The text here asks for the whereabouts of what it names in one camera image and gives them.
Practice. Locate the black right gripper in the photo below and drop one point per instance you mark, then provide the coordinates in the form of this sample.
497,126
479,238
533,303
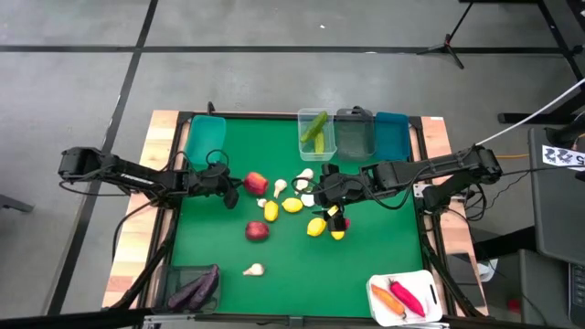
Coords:
338,189

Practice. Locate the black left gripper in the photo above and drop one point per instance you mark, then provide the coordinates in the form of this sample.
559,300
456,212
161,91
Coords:
210,180

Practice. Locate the yellow lemon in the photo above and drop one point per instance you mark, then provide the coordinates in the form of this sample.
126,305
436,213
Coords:
337,236
316,227
271,211
292,205

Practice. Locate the red yellow apple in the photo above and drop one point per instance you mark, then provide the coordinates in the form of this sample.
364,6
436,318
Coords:
255,183

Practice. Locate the small garlic bulb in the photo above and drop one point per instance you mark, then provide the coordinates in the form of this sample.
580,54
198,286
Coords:
262,202

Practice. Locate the white round garlic bulb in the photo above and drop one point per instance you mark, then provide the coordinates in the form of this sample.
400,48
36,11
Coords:
308,200

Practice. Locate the dark red apple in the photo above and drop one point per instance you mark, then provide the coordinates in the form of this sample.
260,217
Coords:
257,230

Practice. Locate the short green cucumber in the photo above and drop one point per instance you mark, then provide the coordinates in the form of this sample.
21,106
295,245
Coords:
319,144

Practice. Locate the orange carrot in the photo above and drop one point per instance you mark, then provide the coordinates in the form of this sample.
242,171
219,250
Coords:
387,300

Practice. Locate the long green cucumber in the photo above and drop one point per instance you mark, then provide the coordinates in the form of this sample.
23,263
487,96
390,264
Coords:
314,127

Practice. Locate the pink red chili pepper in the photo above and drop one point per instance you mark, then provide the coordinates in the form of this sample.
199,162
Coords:
407,298

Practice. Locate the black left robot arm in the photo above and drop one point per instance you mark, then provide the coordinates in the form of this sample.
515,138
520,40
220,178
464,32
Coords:
123,176

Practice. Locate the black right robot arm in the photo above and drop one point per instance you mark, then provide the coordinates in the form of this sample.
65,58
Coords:
439,169

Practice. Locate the teal plastic basket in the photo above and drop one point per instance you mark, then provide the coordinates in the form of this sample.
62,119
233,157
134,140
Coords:
205,137

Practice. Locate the clear plastic basket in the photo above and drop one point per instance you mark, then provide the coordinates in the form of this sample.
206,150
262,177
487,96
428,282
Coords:
308,151

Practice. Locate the green table mat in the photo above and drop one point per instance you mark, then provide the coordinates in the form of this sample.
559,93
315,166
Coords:
297,292

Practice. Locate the grey translucent plastic basket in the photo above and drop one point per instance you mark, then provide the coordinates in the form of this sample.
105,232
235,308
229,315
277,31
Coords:
355,137

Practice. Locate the blue plastic basket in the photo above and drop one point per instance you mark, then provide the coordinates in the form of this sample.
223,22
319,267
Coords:
392,137

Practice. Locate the dark smoky plastic basket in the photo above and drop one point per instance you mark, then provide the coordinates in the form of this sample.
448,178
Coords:
173,279

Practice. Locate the white plastic basket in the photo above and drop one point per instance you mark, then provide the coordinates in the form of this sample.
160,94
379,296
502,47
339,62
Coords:
429,310

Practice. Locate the wooden table board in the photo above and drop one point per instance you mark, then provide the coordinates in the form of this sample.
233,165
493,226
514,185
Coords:
439,137
132,274

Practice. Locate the black flat device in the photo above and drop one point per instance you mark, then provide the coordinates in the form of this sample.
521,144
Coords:
462,274

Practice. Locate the small white object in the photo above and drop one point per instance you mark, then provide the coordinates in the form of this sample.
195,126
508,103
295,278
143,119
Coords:
488,269

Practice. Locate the small red object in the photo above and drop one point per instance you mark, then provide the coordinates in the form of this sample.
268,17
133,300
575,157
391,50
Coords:
514,305

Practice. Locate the black tripod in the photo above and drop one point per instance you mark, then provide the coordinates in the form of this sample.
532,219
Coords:
447,45

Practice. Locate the dark grey box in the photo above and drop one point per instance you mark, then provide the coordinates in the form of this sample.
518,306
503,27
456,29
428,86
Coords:
539,283

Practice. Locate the grey desk top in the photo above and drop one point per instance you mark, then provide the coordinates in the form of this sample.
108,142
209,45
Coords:
555,215

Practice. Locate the white paper tag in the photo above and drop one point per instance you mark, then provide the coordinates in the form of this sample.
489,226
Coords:
560,156

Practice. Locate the black keyboard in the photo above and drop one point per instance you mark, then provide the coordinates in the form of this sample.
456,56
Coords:
578,292

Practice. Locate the black clamp post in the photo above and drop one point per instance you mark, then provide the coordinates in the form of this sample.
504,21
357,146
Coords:
210,109

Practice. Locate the silver metal bracket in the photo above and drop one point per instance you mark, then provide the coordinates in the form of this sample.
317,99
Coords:
419,190

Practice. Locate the black desk frame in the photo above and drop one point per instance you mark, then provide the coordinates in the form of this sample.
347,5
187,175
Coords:
507,118

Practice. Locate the grey floor bracket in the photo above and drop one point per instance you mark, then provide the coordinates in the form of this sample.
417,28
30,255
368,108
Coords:
13,203

